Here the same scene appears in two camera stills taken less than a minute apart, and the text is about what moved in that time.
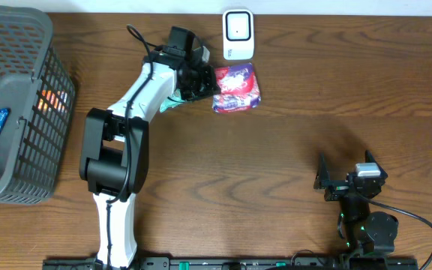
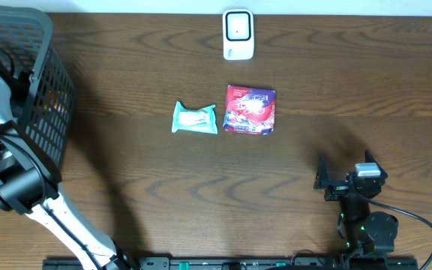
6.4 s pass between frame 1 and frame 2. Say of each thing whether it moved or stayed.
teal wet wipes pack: moved
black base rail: stayed
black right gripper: stayed
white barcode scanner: stayed
